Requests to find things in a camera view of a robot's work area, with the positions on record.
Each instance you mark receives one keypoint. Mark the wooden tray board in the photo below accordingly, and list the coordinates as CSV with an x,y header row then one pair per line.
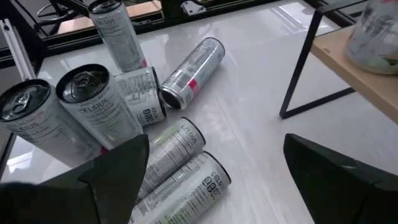
x,y
342,59

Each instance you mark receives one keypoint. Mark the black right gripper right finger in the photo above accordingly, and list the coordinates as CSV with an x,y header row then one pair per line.
x,y
342,196

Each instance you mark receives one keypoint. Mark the Celsius can with red band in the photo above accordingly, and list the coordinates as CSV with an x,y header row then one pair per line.
x,y
194,70

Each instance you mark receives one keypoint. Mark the white Celsius Arctic Vibe can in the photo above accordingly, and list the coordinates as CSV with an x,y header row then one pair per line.
x,y
99,115

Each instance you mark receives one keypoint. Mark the white glossy table sheet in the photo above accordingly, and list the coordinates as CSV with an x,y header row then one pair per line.
x,y
248,124

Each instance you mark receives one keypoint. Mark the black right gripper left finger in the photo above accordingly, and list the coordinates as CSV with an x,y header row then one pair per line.
x,y
77,202

